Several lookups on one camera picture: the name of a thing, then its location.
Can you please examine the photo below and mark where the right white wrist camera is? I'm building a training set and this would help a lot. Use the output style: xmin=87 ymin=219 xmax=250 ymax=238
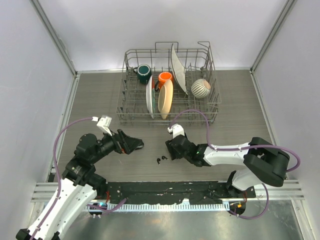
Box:
xmin=167 ymin=123 xmax=185 ymax=139

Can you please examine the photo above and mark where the striped round bowl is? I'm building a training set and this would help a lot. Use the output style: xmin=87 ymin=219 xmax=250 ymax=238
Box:
xmin=191 ymin=78 xmax=211 ymax=99

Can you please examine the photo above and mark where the beige bowl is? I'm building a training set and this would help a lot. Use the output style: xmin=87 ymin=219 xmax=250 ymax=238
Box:
xmin=158 ymin=80 xmax=174 ymax=120

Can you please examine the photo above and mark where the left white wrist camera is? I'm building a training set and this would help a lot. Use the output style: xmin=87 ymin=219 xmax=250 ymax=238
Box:
xmin=92 ymin=115 xmax=113 ymax=136

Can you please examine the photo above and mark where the white upright plate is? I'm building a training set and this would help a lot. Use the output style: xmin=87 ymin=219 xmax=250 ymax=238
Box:
xmin=171 ymin=44 xmax=188 ymax=95

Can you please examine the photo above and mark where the black oblong charging case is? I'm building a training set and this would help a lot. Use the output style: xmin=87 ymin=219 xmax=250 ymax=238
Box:
xmin=135 ymin=140 xmax=145 ymax=150

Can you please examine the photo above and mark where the orange mug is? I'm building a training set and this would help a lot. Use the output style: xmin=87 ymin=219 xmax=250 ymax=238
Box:
xmin=154 ymin=71 xmax=174 ymax=92

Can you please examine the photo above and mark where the white green plate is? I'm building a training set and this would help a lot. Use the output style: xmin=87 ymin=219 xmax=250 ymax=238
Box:
xmin=146 ymin=76 xmax=156 ymax=119

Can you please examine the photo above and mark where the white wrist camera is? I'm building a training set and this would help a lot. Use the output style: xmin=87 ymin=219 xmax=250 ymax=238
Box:
xmin=167 ymin=123 xmax=185 ymax=139
xmin=92 ymin=115 xmax=113 ymax=136

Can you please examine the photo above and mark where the grey wire dish rack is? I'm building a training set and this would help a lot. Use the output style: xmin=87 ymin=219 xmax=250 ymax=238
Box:
xmin=116 ymin=41 xmax=221 ymax=125

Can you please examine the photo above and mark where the white slotted cable duct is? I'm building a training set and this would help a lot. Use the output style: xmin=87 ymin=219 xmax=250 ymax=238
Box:
xmin=80 ymin=200 xmax=230 ymax=214

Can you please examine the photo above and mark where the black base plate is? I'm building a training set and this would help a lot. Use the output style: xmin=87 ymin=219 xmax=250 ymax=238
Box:
xmin=98 ymin=181 xmax=256 ymax=205

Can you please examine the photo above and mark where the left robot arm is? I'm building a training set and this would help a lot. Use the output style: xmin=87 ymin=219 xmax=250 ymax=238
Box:
xmin=16 ymin=129 xmax=144 ymax=240

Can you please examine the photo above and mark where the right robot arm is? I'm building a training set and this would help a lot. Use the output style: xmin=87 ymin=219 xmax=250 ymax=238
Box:
xmin=165 ymin=134 xmax=290 ymax=198

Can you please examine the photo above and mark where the dark green mug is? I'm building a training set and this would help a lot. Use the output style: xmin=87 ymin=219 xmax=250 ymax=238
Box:
xmin=133 ymin=64 xmax=152 ymax=85

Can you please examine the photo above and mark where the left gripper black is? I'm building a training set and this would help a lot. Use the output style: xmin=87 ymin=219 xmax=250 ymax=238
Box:
xmin=90 ymin=126 xmax=142 ymax=163

